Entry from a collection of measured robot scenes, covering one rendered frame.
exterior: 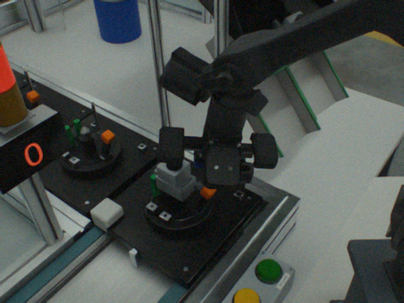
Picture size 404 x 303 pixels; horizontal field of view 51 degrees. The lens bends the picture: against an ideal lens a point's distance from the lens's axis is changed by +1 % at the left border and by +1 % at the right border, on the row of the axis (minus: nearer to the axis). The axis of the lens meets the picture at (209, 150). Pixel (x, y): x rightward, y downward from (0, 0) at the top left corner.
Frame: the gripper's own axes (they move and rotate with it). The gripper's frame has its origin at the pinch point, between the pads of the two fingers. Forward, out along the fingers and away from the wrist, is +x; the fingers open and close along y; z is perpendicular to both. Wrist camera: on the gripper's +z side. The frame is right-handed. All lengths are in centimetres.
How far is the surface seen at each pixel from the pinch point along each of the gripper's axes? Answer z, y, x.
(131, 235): 4.8, -12.8, 16.4
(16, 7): -106, -64, 49
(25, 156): 4.1, -27.8, -5.3
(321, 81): -34.7, 30.2, 9.6
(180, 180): -1.1, -4.8, 6.2
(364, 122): -36, 49, 25
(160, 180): -2.3, -8.2, 8.3
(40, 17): -101, -54, 48
